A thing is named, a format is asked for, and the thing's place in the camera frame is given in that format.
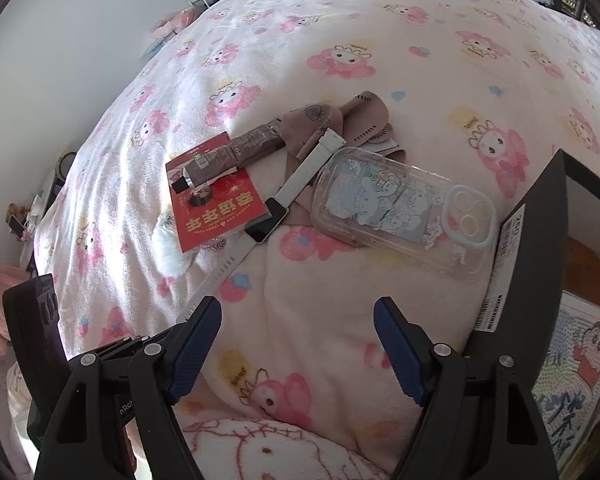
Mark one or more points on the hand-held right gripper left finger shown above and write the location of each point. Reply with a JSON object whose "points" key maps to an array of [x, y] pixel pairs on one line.
{"points": [[196, 347]]}

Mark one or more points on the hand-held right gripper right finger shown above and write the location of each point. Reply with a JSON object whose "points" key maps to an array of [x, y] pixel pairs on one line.
{"points": [[399, 355]]}

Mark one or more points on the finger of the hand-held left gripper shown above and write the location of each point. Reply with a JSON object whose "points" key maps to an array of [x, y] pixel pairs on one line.
{"points": [[115, 346]]}

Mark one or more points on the red booklet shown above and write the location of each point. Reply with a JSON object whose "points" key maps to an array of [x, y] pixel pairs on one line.
{"points": [[220, 212]]}

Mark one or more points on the clear cartoon phone case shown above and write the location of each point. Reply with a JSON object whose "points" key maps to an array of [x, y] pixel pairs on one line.
{"points": [[380, 195]]}

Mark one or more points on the black box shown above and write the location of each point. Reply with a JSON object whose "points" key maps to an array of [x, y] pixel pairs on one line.
{"points": [[535, 240]]}

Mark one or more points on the white smartwatch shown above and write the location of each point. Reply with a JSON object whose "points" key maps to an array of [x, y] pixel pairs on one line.
{"points": [[300, 175]]}

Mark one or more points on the pink cloth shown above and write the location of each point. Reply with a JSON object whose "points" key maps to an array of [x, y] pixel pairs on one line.
{"points": [[0, 305]]}

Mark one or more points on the white red-outline printed cloth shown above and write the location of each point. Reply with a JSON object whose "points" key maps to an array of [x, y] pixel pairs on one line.
{"points": [[280, 452]]}

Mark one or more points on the cluttered bedside table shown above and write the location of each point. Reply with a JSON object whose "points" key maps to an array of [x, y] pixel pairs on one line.
{"points": [[35, 210]]}

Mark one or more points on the cartoon printed picture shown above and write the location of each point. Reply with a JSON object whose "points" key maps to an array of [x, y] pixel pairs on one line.
{"points": [[575, 390]]}

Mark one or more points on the brown round object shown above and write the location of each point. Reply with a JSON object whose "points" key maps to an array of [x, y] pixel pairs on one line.
{"points": [[585, 270]]}

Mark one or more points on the white paper card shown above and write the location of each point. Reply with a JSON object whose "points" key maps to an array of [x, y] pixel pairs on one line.
{"points": [[387, 146]]}

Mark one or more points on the brown cloth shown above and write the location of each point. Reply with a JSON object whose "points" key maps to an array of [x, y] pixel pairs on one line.
{"points": [[320, 120]]}

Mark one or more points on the pink plush pillow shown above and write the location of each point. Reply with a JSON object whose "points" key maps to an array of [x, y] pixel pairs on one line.
{"points": [[175, 25]]}

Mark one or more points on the pink cartoon printed blanket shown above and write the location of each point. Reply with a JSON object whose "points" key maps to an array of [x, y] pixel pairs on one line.
{"points": [[330, 20]]}

